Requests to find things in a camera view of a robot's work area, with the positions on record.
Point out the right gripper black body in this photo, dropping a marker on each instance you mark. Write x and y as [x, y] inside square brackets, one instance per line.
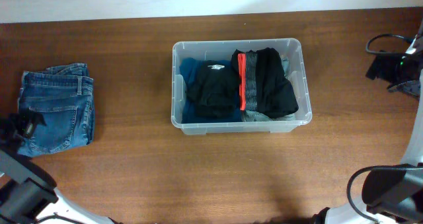
[387, 67]

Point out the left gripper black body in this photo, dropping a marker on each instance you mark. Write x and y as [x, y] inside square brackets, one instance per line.
[14, 129]

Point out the dark blue jeans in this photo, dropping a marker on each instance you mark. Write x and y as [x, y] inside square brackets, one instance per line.
[63, 95]

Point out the black shorts red grey waistband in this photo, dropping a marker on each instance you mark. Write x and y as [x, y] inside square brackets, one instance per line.
[267, 82]

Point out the light blue jeans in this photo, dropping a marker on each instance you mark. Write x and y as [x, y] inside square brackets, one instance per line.
[264, 116]

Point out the teal blue shirt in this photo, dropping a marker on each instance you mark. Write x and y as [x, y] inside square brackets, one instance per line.
[187, 70]

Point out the black garment white logo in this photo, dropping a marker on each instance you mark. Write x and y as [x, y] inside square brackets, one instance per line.
[214, 92]

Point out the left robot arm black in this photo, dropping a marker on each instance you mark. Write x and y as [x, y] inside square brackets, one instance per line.
[31, 194]

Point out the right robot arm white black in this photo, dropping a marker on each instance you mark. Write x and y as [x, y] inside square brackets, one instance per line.
[388, 193]

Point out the clear plastic storage bin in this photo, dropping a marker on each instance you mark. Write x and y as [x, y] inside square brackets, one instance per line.
[217, 50]

